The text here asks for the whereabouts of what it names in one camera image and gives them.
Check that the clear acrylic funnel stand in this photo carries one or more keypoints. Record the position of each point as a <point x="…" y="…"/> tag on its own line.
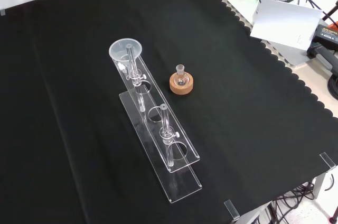
<point x="161" y="160"/>

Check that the clear plastic funnel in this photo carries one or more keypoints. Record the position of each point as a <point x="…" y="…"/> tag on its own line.
<point x="118" y="49"/>

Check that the small round-bottom glass flask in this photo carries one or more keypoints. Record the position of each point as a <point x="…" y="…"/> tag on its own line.
<point x="181" y="78"/>

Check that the black table cloth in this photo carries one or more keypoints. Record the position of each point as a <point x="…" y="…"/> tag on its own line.
<point x="79" y="129"/>

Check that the clear cloth clip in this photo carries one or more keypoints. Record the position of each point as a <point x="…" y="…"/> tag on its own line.
<point x="2" y="12"/>
<point x="327" y="160"/>
<point x="232" y="209"/>

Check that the white card board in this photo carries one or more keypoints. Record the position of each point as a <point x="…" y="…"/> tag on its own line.
<point x="285" y="23"/>

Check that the black grey clamp tool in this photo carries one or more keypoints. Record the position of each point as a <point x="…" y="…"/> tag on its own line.
<point x="326" y="60"/>

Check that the black power adapter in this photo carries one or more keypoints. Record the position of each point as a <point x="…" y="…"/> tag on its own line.
<point x="326" y="36"/>

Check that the grey table leg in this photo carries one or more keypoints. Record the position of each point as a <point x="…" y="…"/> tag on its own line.
<point x="320" y="184"/>

